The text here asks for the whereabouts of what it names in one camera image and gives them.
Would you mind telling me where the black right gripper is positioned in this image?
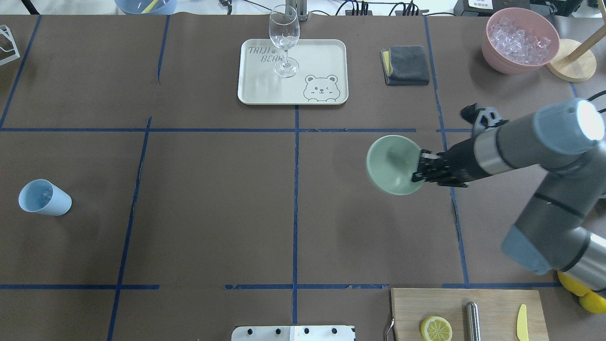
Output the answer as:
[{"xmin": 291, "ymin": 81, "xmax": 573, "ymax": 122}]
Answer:
[{"xmin": 411, "ymin": 140, "xmax": 479, "ymax": 187}]

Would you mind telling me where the green bowl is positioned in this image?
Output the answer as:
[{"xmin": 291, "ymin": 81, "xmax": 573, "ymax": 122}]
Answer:
[{"xmin": 366, "ymin": 135, "xmax": 424, "ymax": 196}]

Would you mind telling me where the light blue plastic cup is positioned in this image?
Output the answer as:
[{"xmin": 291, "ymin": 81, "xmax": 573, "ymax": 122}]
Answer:
[{"xmin": 18, "ymin": 179, "xmax": 73, "ymax": 216}]

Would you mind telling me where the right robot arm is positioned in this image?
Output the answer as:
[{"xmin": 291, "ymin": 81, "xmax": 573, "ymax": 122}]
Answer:
[{"xmin": 410, "ymin": 98, "xmax": 605, "ymax": 296}]

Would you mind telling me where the pink bowl of ice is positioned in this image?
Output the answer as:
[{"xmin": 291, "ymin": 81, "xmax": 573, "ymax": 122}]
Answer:
[{"xmin": 482, "ymin": 7, "xmax": 560, "ymax": 75}]

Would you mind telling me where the blue bowl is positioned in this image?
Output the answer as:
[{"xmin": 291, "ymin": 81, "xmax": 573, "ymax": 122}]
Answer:
[{"xmin": 114, "ymin": 0, "xmax": 178, "ymax": 15}]

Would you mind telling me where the grey folded cloth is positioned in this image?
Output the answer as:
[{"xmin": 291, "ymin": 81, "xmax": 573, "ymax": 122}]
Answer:
[{"xmin": 380, "ymin": 45, "xmax": 430, "ymax": 86}]

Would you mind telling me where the cream bear tray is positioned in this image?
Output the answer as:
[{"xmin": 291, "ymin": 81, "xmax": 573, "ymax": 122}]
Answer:
[{"xmin": 237, "ymin": 39, "xmax": 349, "ymax": 106}]

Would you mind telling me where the lemon half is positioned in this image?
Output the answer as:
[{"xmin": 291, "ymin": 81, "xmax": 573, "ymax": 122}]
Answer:
[{"xmin": 419, "ymin": 316, "xmax": 453, "ymax": 341}]

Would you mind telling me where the wooden cutting board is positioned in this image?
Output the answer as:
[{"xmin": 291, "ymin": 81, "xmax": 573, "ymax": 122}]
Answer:
[{"xmin": 391, "ymin": 288, "xmax": 549, "ymax": 341}]

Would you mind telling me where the wooden stand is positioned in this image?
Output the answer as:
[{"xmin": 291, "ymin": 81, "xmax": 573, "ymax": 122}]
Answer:
[{"xmin": 547, "ymin": 25, "xmax": 606, "ymax": 82}]

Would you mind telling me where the yellow plastic knife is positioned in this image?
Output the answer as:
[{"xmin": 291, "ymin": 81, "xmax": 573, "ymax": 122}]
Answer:
[{"xmin": 516, "ymin": 304, "xmax": 529, "ymax": 341}]

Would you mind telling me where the clear wine glass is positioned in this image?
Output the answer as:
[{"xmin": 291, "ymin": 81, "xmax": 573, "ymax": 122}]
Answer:
[{"xmin": 268, "ymin": 4, "xmax": 300, "ymax": 78}]

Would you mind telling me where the yellow lemon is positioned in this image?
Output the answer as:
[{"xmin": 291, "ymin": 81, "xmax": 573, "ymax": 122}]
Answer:
[
  {"xmin": 557, "ymin": 271, "xmax": 592, "ymax": 297},
  {"xmin": 579, "ymin": 291, "xmax": 606, "ymax": 314}
]

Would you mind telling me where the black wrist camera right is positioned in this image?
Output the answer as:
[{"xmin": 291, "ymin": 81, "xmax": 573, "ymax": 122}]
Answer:
[{"xmin": 460, "ymin": 103, "xmax": 509, "ymax": 137}]

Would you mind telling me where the steel knife handle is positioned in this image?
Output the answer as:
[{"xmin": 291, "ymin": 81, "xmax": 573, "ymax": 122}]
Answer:
[{"xmin": 465, "ymin": 301, "xmax": 482, "ymax": 341}]

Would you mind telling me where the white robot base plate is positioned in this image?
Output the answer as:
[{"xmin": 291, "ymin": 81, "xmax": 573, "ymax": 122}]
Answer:
[{"xmin": 231, "ymin": 324, "xmax": 356, "ymax": 341}]

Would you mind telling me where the white wire cup rack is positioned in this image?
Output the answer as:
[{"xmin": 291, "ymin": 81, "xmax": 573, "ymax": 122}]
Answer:
[{"xmin": 0, "ymin": 25, "xmax": 21, "ymax": 65}]

